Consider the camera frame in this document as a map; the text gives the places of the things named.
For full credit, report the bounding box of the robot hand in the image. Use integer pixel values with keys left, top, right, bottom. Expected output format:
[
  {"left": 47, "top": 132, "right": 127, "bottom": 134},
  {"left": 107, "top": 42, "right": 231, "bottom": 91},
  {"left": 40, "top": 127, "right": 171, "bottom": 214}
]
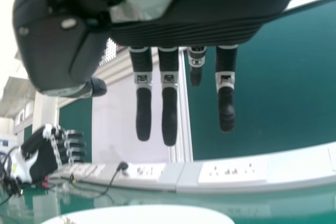
[
  {"left": 13, "top": 0, "right": 308, "bottom": 147},
  {"left": 10, "top": 123, "right": 87, "bottom": 184}
]

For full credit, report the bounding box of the plate with brown leaf pattern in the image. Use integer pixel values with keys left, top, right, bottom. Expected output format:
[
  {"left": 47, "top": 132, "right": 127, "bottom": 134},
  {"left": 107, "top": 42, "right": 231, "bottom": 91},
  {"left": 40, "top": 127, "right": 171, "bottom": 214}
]
[{"left": 39, "top": 204, "right": 235, "bottom": 224}]

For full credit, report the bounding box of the white socket strip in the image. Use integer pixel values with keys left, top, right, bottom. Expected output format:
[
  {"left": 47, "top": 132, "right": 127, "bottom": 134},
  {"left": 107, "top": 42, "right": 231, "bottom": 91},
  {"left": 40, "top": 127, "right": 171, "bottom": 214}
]
[
  {"left": 61, "top": 163, "right": 106, "bottom": 179},
  {"left": 115, "top": 162, "right": 166, "bottom": 182},
  {"left": 198, "top": 159, "right": 269, "bottom": 184}
]

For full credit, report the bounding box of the grey socket trunking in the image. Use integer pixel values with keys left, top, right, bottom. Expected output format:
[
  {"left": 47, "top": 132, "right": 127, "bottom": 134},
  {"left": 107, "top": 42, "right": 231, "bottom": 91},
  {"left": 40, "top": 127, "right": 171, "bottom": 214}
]
[{"left": 60, "top": 153, "right": 336, "bottom": 193}]

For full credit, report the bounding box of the black plug with cable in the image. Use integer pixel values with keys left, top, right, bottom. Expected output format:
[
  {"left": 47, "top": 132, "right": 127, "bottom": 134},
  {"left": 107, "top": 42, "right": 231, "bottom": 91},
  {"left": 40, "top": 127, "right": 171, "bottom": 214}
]
[{"left": 69, "top": 161, "right": 130, "bottom": 196}]

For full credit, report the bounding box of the perforated metal cable duct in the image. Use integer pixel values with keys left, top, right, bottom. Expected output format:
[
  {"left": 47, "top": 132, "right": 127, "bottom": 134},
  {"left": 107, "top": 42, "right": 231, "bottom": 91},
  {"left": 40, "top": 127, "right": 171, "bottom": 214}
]
[{"left": 99, "top": 37, "right": 118, "bottom": 65}]

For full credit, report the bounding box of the aluminium frame rail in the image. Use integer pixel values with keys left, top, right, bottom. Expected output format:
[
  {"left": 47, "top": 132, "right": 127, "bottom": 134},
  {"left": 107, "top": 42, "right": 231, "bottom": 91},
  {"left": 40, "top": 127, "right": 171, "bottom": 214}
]
[{"left": 167, "top": 49, "right": 194, "bottom": 162}]

